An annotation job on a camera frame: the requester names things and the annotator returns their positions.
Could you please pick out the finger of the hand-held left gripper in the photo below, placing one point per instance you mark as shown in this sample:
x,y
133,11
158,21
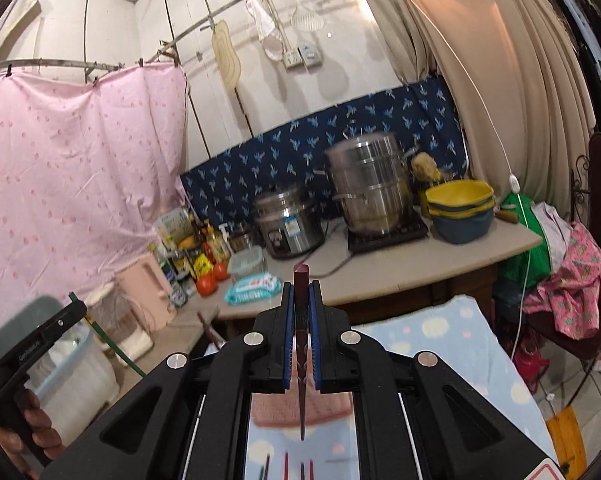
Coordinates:
x,y
76,310

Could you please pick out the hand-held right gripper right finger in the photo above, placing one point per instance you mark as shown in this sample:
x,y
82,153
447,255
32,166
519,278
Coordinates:
x,y
316,340

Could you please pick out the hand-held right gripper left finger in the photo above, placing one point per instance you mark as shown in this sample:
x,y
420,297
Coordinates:
x,y
289,340

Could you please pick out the green chopstick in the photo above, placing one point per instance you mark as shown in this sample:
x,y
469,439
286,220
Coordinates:
x,y
115,347

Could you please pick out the dark red chopstick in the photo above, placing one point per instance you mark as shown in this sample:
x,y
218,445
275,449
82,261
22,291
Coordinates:
x,y
209,332
301,280

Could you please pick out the pink perforated utensil holder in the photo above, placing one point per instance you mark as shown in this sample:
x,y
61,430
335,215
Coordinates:
x,y
275,410

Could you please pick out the person's left hand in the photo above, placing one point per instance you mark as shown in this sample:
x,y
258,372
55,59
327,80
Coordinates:
x,y
41,425

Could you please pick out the translucent storage bin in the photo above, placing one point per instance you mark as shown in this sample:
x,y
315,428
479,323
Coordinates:
x,y
75,370

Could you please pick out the wet wipes packet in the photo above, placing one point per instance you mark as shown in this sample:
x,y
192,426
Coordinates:
x,y
253,289

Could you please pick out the pink electric kettle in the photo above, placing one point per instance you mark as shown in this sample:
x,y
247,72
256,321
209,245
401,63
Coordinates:
x,y
145,290

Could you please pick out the clear plastic food container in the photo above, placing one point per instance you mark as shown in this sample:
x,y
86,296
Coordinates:
x,y
245,265

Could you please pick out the red tomato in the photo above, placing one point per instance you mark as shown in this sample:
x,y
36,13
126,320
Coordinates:
x,y
206,285
220,271

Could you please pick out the small blue-label bottle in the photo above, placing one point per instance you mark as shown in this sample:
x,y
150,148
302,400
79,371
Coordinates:
x,y
178,294

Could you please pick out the blue spotted blanket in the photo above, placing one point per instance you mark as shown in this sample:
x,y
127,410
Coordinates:
x,y
430,330

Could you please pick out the yellow seasoning packet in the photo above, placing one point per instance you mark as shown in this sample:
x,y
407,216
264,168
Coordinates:
x,y
202,266

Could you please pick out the steel rice cooker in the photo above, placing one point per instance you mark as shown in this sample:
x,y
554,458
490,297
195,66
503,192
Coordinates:
x,y
288,225

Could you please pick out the yellow soap pump bottle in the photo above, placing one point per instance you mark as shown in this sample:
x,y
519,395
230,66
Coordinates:
x,y
215,242

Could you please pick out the black induction cooker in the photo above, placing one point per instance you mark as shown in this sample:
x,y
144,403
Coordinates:
x,y
385,237

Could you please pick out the green and white carton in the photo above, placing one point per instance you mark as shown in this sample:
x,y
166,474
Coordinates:
x,y
173,227

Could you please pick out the pink dotted cloth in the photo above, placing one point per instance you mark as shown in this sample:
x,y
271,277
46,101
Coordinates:
x,y
70,170

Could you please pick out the dark sauce bottle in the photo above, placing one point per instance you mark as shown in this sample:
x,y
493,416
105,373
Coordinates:
x,y
195,230

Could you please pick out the steel steamer pot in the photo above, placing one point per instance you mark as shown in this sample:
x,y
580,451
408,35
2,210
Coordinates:
x,y
373,185

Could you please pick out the blue bowl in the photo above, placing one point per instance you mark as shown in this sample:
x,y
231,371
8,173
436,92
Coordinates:
x,y
460,227

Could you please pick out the blue leaf-print cloth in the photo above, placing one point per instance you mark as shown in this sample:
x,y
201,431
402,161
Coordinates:
x,y
300,145

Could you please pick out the loofah brush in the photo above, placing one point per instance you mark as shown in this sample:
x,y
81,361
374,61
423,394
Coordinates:
x,y
426,166

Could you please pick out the yellow bowl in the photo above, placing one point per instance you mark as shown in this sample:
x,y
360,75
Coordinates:
x,y
460,192

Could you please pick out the red bag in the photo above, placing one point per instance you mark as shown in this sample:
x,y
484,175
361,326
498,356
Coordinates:
x,y
529,367

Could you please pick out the green bag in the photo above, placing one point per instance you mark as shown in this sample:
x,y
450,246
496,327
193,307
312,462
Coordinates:
x,y
523,250

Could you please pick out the wooden rolling pin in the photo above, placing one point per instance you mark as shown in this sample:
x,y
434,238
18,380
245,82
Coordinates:
x,y
508,216

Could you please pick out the pink printed garment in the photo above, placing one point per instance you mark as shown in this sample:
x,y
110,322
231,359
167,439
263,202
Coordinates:
x,y
575,280

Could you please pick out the hanging wooden cutting board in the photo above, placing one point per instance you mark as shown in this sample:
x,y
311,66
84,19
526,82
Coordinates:
x,y
226,57

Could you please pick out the hanging plastic bag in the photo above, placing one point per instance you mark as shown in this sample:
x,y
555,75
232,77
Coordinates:
x,y
265,27

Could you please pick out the beige curtain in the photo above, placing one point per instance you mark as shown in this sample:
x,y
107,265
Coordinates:
x,y
505,70

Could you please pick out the hanging clothes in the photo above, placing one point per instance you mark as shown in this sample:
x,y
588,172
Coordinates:
x,y
575,25

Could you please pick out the white wall socket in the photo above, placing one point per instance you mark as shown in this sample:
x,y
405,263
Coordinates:
x,y
303,56

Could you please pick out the metal curtain rail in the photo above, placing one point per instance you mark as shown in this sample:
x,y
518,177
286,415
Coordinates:
x,y
190,32

